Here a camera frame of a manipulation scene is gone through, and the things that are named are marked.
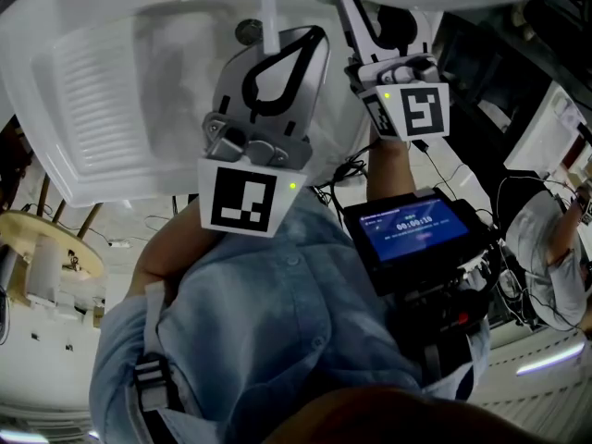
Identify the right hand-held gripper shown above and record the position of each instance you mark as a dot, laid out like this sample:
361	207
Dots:
418	111

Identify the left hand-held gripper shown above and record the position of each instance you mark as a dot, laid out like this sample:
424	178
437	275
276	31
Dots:
240	201

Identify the person's right forearm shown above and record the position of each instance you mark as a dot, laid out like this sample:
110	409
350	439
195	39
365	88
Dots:
388	169

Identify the person's left forearm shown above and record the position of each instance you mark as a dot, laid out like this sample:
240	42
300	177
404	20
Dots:
162	252

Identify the metal sink drain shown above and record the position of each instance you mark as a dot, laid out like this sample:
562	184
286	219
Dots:
245	33

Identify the white faucet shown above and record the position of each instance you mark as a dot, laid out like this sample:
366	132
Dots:
269	16

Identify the white sink with washboard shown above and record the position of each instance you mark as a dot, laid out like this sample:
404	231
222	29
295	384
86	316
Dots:
102	86

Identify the white appliance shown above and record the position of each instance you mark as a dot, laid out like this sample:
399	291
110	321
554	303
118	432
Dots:
546	132

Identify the black monitor with blue screen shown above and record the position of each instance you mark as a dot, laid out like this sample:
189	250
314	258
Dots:
411	227

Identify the light blue shirt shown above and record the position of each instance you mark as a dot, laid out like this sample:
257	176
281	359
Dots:
259	322

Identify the round wooden table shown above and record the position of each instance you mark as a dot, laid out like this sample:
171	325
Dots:
51	238

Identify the white cylinder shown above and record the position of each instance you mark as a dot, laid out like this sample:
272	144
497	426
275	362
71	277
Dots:
44	268

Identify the black chest rig mount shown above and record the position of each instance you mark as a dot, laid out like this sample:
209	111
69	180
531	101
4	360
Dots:
453	294

